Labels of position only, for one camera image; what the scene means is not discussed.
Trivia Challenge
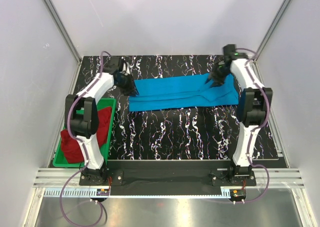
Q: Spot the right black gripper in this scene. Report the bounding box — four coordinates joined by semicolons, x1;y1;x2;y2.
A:
204;62;231;89

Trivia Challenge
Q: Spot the blue t shirt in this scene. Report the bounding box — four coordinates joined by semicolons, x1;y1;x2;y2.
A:
128;73;239;112

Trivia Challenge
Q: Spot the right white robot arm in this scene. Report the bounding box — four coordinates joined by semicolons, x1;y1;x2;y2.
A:
206;44;273;186

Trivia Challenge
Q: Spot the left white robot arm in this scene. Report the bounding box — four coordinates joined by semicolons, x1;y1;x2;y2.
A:
64;56;139;185

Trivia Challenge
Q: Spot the red t shirt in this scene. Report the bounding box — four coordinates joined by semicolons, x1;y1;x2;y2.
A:
60;106;113;164

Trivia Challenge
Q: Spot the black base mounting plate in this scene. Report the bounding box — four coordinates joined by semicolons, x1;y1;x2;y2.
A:
80;160;257;198

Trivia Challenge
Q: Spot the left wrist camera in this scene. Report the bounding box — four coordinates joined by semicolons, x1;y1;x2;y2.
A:
120;59;131;75

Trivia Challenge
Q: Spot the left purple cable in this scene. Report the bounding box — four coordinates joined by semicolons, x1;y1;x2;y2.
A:
59;50;112;225

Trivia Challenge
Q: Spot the right aluminium corner post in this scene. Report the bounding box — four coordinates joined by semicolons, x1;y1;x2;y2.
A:
254;0;293;60

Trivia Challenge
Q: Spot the aluminium corner post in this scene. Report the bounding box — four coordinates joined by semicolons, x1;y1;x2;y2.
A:
42;0;82;64
254;0;293;60

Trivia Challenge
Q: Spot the aluminium frame rail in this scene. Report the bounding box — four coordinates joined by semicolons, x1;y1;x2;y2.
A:
33;168;304;188

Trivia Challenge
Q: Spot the left aluminium corner post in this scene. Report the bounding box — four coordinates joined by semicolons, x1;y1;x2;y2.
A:
42;0;82;64

